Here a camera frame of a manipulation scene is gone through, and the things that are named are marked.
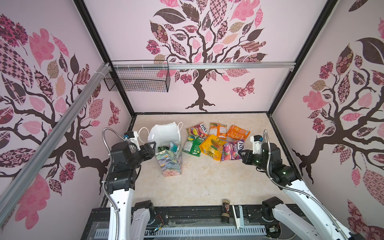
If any floral paper gift bag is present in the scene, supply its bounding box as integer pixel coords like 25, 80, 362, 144
142, 122, 183, 177

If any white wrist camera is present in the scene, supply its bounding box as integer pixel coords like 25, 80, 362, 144
124, 131, 141, 151
250, 135, 264, 155

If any pink Fox's candy packet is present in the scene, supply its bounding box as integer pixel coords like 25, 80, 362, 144
221, 140, 245, 162

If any teal Fox's candy packet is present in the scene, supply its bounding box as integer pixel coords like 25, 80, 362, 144
170, 142, 180, 153

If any grey slotted cable duct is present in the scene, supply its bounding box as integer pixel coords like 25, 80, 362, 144
93, 224, 268, 240

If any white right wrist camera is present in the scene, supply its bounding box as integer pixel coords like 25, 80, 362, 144
250, 135, 264, 155

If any green snack packet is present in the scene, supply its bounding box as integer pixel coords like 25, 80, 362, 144
158, 146, 170, 152
182, 135, 205, 157

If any yellow-pink Fox's candy packet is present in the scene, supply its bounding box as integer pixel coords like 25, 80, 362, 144
187, 123, 208, 139

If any aluminium rail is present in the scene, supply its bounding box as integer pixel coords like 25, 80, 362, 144
1, 63, 112, 224
112, 61, 296, 70

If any white clip bracket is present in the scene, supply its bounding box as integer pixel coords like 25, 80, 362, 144
232, 205, 245, 230

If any small orange snack packet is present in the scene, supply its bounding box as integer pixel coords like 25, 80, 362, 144
209, 123, 227, 140

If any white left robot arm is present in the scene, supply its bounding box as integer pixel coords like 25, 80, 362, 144
102, 127, 156, 240

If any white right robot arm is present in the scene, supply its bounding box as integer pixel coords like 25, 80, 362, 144
239, 131, 364, 240

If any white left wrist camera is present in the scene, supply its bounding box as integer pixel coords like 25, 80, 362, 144
124, 131, 141, 151

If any yellow snack packet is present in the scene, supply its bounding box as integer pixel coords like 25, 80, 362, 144
199, 135, 227, 161

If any brown cylindrical bottle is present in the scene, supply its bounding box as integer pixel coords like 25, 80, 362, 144
221, 199, 230, 224

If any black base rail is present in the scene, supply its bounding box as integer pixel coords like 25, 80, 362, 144
80, 203, 341, 240

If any green snack packet front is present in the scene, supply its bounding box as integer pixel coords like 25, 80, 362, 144
158, 146, 170, 152

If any aluminium rail back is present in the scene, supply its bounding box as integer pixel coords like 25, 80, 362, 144
112, 61, 296, 70

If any aluminium rail left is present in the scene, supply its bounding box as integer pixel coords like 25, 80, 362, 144
1, 63, 112, 224

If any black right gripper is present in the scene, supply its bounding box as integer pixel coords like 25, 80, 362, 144
237, 148, 270, 173

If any orange snack packet right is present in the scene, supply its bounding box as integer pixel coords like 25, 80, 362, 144
227, 125, 251, 140

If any black wire basket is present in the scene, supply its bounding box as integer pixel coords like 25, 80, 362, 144
104, 60, 171, 93

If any green snack packet middle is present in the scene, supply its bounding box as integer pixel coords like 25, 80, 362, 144
182, 135, 205, 157

